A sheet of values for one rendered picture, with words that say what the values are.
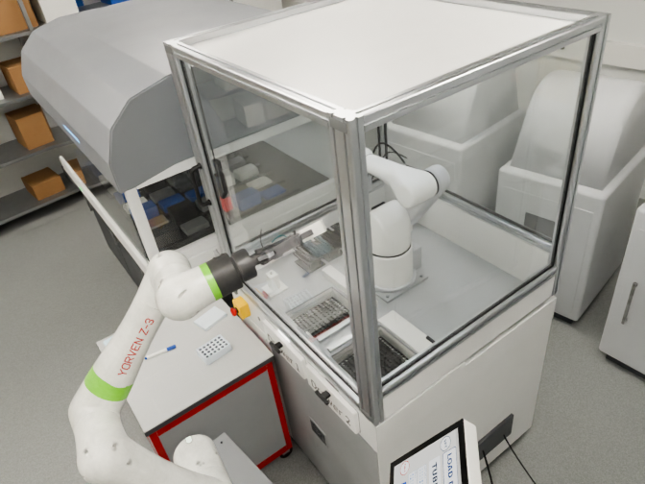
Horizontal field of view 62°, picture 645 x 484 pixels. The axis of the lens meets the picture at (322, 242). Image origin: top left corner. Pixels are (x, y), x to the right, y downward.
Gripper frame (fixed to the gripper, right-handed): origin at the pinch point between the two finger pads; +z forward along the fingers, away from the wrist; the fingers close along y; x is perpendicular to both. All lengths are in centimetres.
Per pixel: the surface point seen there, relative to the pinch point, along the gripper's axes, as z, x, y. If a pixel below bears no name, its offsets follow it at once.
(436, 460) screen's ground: 4, 69, 1
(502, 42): 73, -23, 3
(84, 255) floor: -99, -31, 349
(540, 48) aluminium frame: 74, -17, -9
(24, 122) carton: -98, -158, 388
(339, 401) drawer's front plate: -5, 62, 48
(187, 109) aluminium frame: -6, -52, 69
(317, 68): 24.9, -38.2, 15.8
